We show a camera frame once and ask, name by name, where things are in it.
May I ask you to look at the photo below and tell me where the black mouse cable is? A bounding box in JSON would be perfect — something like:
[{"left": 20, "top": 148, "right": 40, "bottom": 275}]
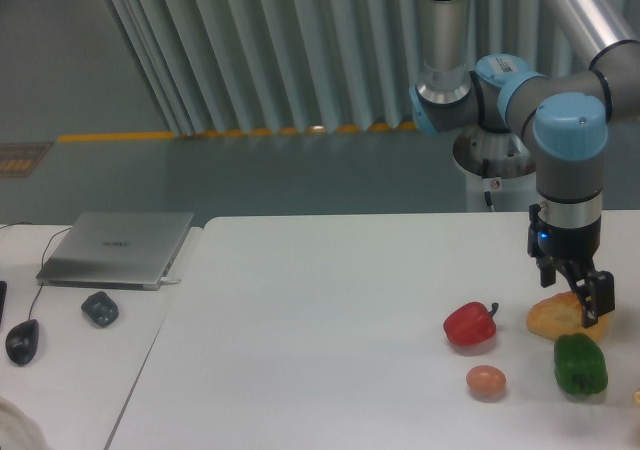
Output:
[{"left": 0, "top": 222, "right": 74, "bottom": 322}]

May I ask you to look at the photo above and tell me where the golden bread pastry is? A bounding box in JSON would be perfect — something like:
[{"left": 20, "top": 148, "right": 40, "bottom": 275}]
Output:
[{"left": 526, "top": 291, "right": 609, "bottom": 342}]

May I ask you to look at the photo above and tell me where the black pedestal cable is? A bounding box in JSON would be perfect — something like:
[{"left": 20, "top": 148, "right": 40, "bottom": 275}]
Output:
[{"left": 480, "top": 158, "right": 497, "bottom": 213}]

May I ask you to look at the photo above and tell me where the silver closed laptop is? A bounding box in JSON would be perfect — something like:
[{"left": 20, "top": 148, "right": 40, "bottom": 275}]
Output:
[{"left": 37, "top": 212, "right": 193, "bottom": 290}]

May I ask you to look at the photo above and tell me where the black computer mouse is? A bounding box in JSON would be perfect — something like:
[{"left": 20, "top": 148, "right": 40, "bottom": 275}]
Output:
[{"left": 5, "top": 319, "right": 40, "bottom": 367}]

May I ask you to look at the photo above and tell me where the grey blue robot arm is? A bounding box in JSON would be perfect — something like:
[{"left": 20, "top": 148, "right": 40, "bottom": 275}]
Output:
[{"left": 409, "top": 0, "right": 639, "bottom": 328}]

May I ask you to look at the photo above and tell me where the brown egg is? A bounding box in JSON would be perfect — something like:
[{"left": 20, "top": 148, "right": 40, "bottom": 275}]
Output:
[{"left": 466, "top": 365, "right": 506, "bottom": 397}]

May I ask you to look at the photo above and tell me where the black power adapter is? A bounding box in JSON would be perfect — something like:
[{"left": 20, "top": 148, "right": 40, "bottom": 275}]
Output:
[{"left": 81, "top": 291, "right": 120, "bottom": 328}]

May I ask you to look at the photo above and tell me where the red bell pepper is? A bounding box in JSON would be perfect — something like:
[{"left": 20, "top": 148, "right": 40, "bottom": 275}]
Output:
[{"left": 443, "top": 302, "right": 499, "bottom": 347}]

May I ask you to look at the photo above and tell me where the white cloth corner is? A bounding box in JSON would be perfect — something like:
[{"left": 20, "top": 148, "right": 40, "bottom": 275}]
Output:
[{"left": 1, "top": 398, "right": 48, "bottom": 450}]

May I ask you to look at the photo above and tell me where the green bell pepper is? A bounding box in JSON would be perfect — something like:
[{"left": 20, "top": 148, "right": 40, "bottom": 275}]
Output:
[{"left": 554, "top": 333, "right": 609, "bottom": 395}]

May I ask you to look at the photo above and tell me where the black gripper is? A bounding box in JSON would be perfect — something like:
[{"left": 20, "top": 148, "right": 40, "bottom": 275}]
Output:
[{"left": 527, "top": 203, "right": 615, "bottom": 328}]

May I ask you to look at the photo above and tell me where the folding partition screen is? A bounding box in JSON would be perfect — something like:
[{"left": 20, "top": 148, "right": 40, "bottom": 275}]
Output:
[{"left": 89, "top": 0, "right": 640, "bottom": 137}]

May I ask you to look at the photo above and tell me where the black device at edge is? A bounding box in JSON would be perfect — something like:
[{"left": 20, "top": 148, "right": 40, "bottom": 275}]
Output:
[{"left": 0, "top": 280, "right": 8, "bottom": 327}]

